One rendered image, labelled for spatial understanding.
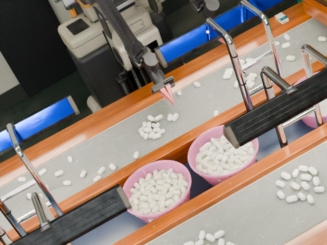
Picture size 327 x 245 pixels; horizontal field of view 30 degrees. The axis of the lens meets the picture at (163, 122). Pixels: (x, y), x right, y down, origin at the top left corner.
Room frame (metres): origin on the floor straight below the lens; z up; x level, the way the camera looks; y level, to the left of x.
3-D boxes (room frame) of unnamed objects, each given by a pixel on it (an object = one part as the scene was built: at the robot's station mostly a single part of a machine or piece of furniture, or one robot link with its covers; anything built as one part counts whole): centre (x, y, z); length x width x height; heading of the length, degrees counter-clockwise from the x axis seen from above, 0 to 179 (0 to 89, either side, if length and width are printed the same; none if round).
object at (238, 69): (1.89, -0.39, 0.90); 0.20 x 0.19 x 0.45; 98
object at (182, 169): (1.61, 0.12, 0.72); 0.27 x 0.27 x 0.10
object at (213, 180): (1.65, -0.16, 0.72); 0.27 x 0.27 x 0.10
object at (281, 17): (2.28, -0.67, 0.77); 0.06 x 0.04 x 0.02; 8
